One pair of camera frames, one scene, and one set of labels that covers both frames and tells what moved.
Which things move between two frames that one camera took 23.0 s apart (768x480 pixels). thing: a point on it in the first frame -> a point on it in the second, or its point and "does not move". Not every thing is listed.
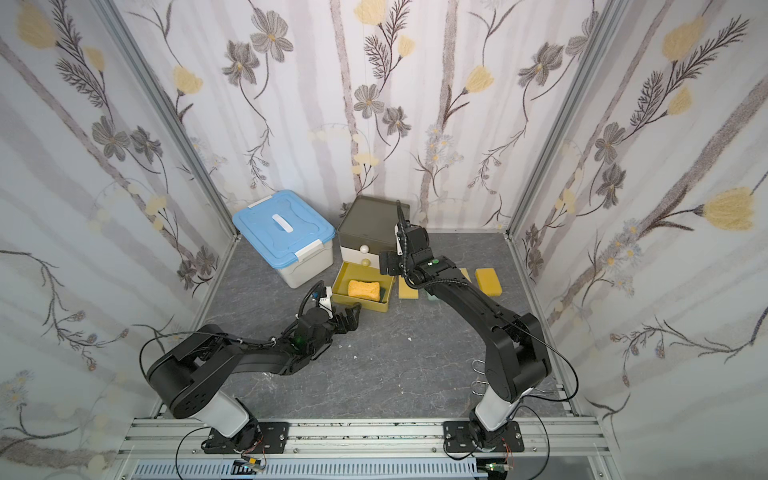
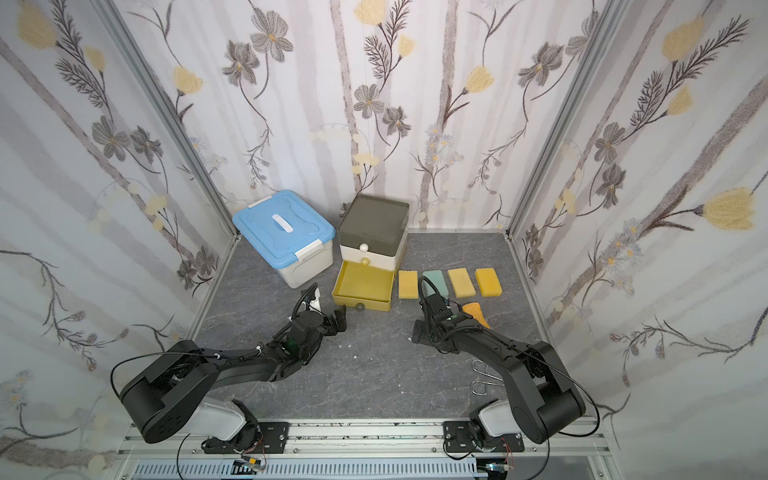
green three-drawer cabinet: [367, 229] does not move
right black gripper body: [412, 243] -> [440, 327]
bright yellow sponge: [489, 282] does not move
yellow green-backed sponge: [406, 292] does not move
